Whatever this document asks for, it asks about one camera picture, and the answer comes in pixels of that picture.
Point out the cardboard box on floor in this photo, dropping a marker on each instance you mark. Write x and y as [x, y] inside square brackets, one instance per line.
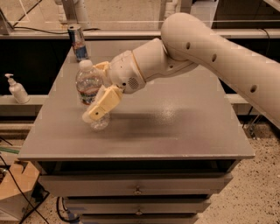
[16, 190]

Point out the clear plastic water bottle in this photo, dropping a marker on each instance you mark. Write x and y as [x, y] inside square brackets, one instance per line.
[88, 81]

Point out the upright red bull can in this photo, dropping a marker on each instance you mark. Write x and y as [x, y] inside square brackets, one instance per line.
[78, 42]

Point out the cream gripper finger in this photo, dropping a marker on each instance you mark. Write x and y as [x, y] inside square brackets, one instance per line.
[102, 66]
[106, 99]

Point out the grey drawer cabinet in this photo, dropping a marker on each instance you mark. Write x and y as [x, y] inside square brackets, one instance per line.
[178, 140]

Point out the white pump soap bottle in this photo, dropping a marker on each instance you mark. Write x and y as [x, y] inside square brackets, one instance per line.
[17, 90]

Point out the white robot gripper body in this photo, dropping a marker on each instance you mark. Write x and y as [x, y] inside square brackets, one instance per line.
[123, 71]

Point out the top drawer knob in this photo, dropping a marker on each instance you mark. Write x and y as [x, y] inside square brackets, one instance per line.
[138, 191]

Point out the grey metal shelf rail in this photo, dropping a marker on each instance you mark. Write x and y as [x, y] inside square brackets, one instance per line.
[150, 34]

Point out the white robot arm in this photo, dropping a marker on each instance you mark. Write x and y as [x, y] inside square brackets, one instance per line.
[185, 43]

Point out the drawer knob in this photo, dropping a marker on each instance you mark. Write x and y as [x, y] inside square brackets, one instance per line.
[139, 212]
[138, 191]

